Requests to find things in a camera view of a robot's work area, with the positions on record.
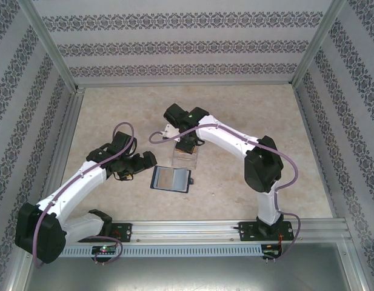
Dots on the gold credit card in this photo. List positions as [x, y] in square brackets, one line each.
[186, 151]

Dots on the aluminium side rail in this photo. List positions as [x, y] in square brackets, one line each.
[307, 121]
[71, 121]

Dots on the navy blue card holder wallet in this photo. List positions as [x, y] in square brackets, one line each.
[180, 179]

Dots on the aluminium frame post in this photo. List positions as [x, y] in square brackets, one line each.
[317, 39]
[48, 39]

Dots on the grey metal sheet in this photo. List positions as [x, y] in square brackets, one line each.
[186, 272]

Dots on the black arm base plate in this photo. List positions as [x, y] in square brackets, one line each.
[245, 233]
[126, 232]

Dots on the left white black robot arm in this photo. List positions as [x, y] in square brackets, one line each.
[77, 185]

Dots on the aluminium front rail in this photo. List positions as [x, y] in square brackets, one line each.
[186, 230]

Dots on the small green circuit board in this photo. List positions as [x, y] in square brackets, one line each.
[103, 249]
[270, 253]

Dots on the aluminium back rail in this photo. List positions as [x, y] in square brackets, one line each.
[186, 85]

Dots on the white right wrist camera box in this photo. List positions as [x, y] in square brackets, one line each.
[170, 131]

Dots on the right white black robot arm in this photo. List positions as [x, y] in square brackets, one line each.
[223, 133]

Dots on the clear acrylic card stand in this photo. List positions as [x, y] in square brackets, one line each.
[186, 160]

